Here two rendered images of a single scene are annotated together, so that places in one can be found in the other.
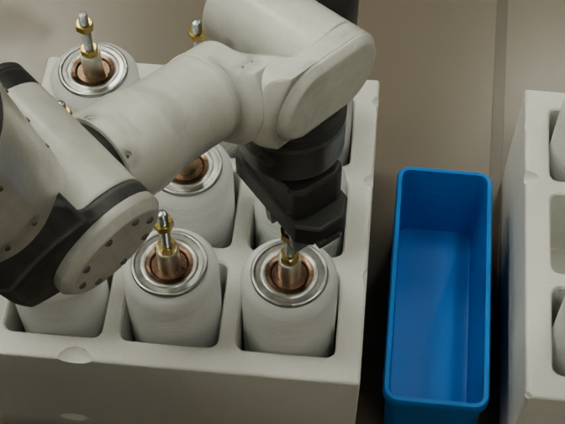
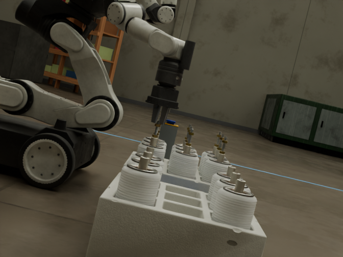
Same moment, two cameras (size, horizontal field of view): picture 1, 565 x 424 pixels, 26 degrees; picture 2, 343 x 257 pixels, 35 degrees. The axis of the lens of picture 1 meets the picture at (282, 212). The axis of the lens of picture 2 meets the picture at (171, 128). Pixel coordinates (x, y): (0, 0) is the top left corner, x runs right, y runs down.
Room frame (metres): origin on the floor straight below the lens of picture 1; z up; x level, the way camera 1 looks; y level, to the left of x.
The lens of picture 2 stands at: (0.47, -1.84, 0.45)
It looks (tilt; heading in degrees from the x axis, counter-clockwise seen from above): 4 degrees down; 84
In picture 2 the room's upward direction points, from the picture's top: 13 degrees clockwise
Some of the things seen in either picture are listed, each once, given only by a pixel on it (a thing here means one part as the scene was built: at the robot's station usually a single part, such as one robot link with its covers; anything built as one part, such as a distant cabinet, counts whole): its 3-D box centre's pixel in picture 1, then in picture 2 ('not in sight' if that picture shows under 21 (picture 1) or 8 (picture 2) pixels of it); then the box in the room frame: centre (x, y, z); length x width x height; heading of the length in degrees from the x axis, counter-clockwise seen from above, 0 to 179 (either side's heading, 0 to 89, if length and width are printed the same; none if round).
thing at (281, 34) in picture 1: (293, 45); (178, 56); (0.62, -0.01, 0.57); 0.11 x 0.11 x 0.11; 50
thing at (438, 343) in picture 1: (435, 306); not in sight; (0.68, -0.17, 0.06); 0.30 x 0.11 x 0.12; 174
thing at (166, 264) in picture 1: (168, 257); not in sight; (0.62, 0.11, 0.26); 0.02 x 0.02 x 0.03
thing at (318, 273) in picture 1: (289, 273); (152, 146); (0.61, -0.01, 0.25); 0.08 x 0.08 x 0.01
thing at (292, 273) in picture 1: (289, 267); (153, 142); (0.61, -0.01, 0.26); 0.02 x 0.02 x 0.03
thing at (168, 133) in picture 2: not in sight; (161, 160); (0.69, 0.40, 0.16); 0.07 x 0.07 x 0.31; 85
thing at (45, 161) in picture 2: not in sight; (46, 160); (0.26, 0.13, 0.10); 0.20 x 0.05 x 0.20; 173
